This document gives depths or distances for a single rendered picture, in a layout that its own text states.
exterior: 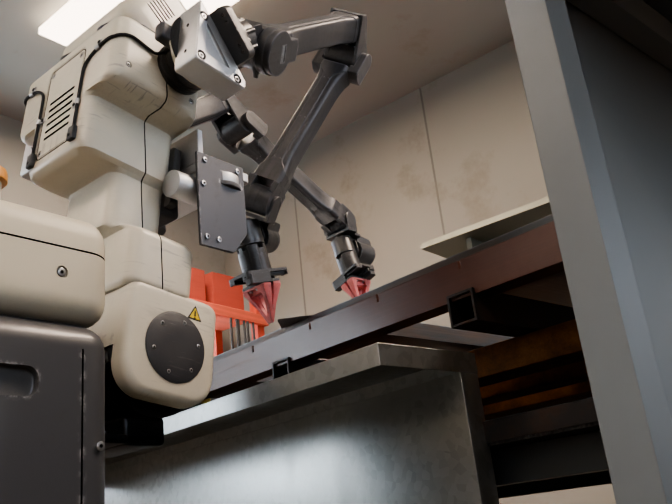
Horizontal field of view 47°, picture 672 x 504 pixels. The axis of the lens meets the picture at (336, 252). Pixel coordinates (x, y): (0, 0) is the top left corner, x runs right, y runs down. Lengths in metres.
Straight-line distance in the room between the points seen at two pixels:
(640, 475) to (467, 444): 0.50
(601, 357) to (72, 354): 0.51
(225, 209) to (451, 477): 0.53
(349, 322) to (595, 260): 0.74
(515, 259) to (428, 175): 3.91
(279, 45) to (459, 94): 3.82
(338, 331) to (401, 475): 0.30
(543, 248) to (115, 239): 0.61
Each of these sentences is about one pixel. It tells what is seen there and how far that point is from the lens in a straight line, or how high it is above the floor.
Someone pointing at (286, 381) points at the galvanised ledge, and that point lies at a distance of 1.14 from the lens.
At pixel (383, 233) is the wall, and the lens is 5.11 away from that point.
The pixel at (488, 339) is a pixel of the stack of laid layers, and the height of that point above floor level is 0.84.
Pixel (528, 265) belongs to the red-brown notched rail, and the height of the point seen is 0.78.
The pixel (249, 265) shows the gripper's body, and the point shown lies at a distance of 1.48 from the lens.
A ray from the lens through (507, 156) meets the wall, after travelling 4.75.
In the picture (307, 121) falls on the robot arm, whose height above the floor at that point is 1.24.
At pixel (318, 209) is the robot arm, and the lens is 1.97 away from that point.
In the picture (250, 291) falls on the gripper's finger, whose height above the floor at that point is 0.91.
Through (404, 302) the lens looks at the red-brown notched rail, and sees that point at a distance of 1.25.
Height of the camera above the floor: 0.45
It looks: 20 degrees up
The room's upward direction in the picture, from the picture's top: 6 degrees counter-clockwise
